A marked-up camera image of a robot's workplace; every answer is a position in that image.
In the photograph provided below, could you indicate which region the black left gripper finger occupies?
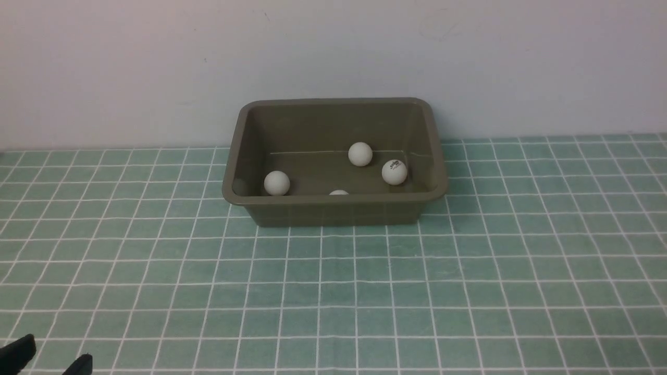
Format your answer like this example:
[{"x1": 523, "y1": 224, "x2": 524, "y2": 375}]
[
  {"x1": 1, "y1": 334, "x2": 36, "y2": 374},
  {"x1": 62, "y1": 354, "x2": 93, "y2": 375}
]

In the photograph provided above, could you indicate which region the white ball with logo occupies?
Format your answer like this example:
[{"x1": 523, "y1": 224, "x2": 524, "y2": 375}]
[{"x1": 348, "y1": 142, "x2": 373, "y2": 168}]

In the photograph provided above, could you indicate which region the brown plastic bin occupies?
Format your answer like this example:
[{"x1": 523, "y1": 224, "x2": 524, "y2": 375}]
[{"x1": 221, "y1": 97, "x2": 449, "y2": 227}]

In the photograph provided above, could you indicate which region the green checkered tablecloth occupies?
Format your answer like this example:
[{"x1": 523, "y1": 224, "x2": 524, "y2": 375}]
[{"x1": 1, "y1": 134, "x2": 666, "y2": 374}]

